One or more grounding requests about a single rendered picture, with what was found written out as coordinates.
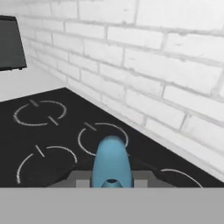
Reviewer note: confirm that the black hob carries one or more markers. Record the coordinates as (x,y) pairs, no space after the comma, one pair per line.
(43,137)

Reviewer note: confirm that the dark grey appliance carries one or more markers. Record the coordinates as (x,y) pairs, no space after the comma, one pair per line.
(10,43)

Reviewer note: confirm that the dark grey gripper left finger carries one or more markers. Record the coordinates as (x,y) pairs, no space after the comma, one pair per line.
(78,176)

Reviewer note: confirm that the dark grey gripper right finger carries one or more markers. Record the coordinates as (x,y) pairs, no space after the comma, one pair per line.
(143,175)

